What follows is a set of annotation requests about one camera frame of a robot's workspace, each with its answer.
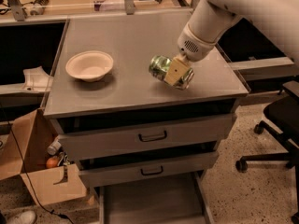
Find black office chair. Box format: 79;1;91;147
235;81;299;224

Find grey metal post left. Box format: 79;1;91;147
7;0;26;21

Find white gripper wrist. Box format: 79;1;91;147
164;24;215;86

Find black power cable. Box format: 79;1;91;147
0;103;75;224

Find grey bottom drawer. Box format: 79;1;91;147
99;172;215;224

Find white curved plastic part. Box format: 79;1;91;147
21;66;53;92

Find brown cardboard box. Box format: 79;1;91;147
0;109;87;205

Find grey top drawer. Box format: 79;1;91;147
58;114;236;161

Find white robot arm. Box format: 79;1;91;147
164;0;299;86

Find grey middle drawer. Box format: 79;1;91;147
78;151;219;187

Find white shoe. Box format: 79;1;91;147
7;211;36;224

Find crushed green soda can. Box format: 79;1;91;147
149;55;194;90

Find grey metal drawer cabinet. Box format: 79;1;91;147
40;11;249;224

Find beige paper bowl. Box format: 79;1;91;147
65;50;114;82

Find grey drawer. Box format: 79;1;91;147
78;151;219;187
99;172;215;224
58;114;236;161

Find small bottle in box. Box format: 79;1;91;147
47;140;62;156

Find orange fruit in box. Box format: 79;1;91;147
46;156;59;169

